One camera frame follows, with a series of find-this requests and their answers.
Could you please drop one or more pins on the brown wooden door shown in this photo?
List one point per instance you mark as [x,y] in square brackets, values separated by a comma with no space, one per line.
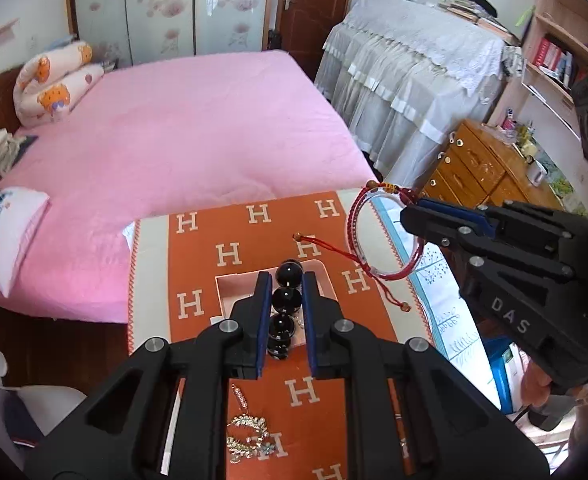
[314,0]

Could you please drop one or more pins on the black cap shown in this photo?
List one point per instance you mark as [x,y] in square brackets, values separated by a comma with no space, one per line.
[480,2]

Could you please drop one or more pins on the dark garment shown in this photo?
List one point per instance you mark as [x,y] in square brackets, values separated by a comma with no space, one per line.
[21,420]

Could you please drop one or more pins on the orange letter-print blanket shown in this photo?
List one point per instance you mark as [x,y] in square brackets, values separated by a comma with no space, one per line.
[284,230]

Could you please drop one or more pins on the folded cartoon quilt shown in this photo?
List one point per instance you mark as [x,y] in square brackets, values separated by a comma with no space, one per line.
[49,95]

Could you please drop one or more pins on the wooden bookshelf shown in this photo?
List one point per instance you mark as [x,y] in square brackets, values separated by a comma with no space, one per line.
[549,20]

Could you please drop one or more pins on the stack of books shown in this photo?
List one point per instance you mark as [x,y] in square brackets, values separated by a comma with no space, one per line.
[484,20]

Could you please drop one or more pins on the pink jewelry tray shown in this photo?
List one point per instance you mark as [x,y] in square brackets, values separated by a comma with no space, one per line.
[234,290]

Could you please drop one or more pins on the flower-print wardrobe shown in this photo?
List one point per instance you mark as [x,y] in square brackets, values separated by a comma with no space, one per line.
[149,10]

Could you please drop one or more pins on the white chair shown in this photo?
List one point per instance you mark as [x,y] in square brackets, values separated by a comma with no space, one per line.
[44,405]

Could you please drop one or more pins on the pink bed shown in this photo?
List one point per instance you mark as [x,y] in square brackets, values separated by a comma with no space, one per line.
[174,135]

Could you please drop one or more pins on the light blue printed tablecloth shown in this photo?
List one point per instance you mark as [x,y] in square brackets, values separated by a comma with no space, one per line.
[439,285]

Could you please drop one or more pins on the small pink hair clip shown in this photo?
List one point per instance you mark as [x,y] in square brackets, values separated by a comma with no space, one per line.
[240,396]

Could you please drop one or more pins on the person's right hand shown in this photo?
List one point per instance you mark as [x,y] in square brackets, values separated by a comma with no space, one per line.
[536,385]

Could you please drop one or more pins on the gold rhinestone ornament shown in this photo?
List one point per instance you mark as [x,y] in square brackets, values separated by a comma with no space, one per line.
[246,440]

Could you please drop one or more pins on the dark blue folded cloth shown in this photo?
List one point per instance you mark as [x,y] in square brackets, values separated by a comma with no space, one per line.
[24,147]

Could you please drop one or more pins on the white pillow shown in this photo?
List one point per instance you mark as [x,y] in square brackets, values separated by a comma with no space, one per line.
[4,240]

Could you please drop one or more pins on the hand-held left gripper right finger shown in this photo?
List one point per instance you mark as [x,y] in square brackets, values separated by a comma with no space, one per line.
[310,330]

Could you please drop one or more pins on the white lace covered piano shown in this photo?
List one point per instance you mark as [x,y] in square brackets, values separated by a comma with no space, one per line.
[399,75]

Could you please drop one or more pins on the row of red books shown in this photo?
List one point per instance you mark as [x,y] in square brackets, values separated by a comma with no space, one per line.
[549,55]

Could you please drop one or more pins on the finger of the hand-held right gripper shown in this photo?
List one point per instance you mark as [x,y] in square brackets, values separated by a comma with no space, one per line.
[439,230]
[454,211]

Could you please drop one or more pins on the blue storage box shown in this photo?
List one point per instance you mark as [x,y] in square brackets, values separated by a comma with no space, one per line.
[504,375]

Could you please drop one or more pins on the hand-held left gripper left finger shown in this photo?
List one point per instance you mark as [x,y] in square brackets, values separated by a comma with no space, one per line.
[260,330]

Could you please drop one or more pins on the wooden dresser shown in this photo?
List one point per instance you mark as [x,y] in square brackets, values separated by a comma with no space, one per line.
[479,160]

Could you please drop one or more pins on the white cup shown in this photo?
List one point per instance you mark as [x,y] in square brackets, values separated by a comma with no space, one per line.
[535,174]

